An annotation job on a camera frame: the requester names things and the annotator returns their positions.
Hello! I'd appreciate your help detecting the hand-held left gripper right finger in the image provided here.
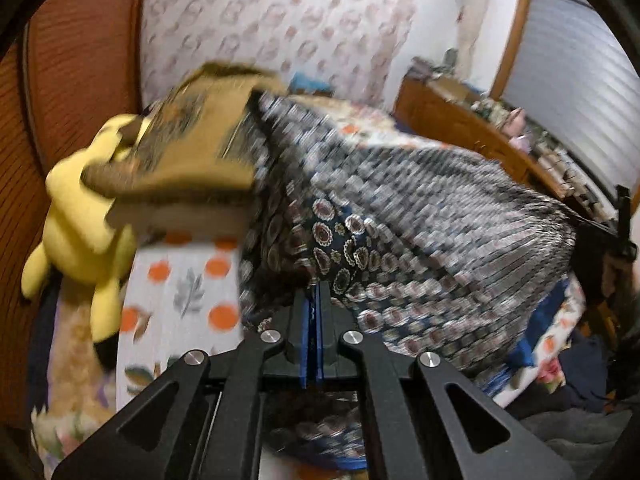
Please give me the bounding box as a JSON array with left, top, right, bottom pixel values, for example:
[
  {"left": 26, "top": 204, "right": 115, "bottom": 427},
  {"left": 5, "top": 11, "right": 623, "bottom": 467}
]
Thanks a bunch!
[{"left": 316, "top": 280, "right": 577, "bottom": 480}]

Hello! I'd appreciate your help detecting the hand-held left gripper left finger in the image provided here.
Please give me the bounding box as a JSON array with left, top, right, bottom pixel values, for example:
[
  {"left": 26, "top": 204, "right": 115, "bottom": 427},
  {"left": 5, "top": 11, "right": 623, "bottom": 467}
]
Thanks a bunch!
[{"left": 52, "top": 282, "right": 317, "bottom": 480}]

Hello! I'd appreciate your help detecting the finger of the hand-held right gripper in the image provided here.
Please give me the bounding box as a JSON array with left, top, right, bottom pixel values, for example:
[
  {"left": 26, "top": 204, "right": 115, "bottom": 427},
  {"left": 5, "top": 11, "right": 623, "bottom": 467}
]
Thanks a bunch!
[{"left": 571, "top": 217, "right": 621, "bottom": 271}]

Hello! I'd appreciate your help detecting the navy circle-print satin top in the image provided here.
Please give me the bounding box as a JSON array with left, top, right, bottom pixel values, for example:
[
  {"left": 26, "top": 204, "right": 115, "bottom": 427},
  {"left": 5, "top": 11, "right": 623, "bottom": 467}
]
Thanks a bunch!
[{"left": 220, "top": 87, "right": 588, "bottom": 467}]

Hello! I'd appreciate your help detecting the navy blanket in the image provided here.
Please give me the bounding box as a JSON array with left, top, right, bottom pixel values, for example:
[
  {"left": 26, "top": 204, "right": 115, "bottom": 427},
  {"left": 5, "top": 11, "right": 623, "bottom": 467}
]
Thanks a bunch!
[{"left": 505, "top": 330, "right": 628, "bottom": 413}]

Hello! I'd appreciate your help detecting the orange-print white bedsheet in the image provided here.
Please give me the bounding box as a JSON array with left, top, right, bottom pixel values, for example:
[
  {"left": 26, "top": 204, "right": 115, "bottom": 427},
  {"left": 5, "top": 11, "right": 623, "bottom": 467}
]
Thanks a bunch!
[{"left": 114, "top": 230, "right": 253, "bottom": 413}]

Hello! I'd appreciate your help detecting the pink thermos bottle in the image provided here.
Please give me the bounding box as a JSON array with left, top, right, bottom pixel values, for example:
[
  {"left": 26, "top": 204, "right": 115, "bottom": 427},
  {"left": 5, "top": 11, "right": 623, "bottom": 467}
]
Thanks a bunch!
[{"left": 504, "top": 109, "right": 527, "bottom": 138}]

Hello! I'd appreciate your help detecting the grey window blind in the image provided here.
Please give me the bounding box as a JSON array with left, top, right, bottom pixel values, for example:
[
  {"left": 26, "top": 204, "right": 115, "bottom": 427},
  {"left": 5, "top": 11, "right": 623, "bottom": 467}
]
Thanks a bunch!
[{"left": 499, "top": 0, "right": 640, "bottom": 203}]

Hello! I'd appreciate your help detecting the wooden sideboard cabinet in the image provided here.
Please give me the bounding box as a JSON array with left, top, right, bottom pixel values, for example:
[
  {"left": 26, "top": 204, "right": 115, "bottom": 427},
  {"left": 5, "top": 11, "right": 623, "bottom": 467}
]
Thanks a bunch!
[{"left": 394, "top": 76, "right": 621, "bottom": 223}]

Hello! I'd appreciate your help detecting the grey cloth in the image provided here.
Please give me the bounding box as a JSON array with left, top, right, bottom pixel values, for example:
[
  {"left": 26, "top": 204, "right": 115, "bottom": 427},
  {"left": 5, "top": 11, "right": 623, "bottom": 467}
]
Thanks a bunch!
[{"left": 520, "top": 407, "right": 632, "bottom": 480}]

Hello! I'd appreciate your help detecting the olive patterned cushion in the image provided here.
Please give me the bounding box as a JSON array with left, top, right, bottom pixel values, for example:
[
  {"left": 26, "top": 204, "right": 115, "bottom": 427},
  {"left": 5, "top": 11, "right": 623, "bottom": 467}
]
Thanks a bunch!
[{"left": 81, "top": 61, "right": 290, "bottom": 227}]

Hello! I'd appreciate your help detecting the blue box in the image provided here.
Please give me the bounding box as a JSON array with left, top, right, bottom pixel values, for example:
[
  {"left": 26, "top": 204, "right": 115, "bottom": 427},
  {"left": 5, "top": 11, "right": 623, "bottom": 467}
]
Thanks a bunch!
[{"left": 289, "top": 72, "right": 335, "bottom": 97}]

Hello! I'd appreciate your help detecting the beige fleece blanket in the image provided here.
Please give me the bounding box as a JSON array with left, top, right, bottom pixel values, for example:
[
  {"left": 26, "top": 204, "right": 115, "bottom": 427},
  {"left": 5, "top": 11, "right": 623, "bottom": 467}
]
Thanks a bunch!
[{"left": 29, "top": 280, "right": 118, "bottom": 466}]

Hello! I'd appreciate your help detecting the yellow plush toy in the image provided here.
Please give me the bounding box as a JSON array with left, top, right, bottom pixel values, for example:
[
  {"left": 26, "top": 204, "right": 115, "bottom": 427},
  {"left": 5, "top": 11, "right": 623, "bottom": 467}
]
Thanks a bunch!
[{"left": 21, "top": 113, "right": 152, "bottom": 347}]

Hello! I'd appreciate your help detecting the beige window drape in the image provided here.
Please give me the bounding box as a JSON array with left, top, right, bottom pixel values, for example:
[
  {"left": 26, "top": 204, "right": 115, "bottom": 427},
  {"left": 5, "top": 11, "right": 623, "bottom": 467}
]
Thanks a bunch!
[{"left": 451, "top": 0, "right": 482, "bottom": 63}]

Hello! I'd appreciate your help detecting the ring-print sheer curtain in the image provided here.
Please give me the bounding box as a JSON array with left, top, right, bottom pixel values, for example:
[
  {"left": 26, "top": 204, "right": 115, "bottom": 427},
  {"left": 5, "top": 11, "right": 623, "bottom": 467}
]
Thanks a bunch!
[{"left": 139, "top": 0, "right": 467, "bottom": 112}]

